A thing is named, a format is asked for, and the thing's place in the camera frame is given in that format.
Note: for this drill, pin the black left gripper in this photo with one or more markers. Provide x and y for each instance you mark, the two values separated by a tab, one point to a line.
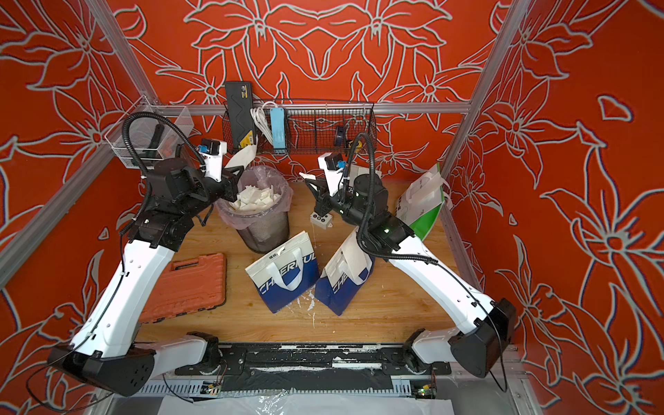
230	180

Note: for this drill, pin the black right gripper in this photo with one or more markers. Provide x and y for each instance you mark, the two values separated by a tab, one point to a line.
322	204

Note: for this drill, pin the white paper receipt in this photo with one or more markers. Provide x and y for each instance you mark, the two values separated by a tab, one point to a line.
242	158

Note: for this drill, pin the white and navy bag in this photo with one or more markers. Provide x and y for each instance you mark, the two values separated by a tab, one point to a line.
344	275
284	274

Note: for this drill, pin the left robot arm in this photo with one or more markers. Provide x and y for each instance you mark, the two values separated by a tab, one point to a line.
103	352

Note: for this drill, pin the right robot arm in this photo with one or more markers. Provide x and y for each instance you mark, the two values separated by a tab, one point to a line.
483	328

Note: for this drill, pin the white button box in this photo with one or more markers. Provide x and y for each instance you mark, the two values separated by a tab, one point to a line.
322	221

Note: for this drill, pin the pink trash bag liner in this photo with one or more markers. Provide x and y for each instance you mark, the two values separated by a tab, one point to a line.
263	194

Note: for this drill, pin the black mesh trash bin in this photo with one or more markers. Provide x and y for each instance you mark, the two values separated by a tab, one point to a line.
266	235

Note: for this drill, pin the light blue tag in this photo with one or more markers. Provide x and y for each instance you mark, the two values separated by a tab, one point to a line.
278	129

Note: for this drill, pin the black power adapter box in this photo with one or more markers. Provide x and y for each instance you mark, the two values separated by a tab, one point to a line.
240	104

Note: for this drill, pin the green and white tote bag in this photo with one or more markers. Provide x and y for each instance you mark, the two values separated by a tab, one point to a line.
420	205

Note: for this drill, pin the orange plastic tool case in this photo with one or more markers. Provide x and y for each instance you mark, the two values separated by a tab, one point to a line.
187	287

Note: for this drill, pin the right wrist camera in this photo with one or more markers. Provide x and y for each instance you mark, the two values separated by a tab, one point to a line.
332	165

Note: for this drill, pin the black wire wall basket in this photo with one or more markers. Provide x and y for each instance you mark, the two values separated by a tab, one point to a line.
310	124

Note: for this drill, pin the clear plastic wall bin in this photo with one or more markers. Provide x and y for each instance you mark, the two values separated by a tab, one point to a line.
152	139

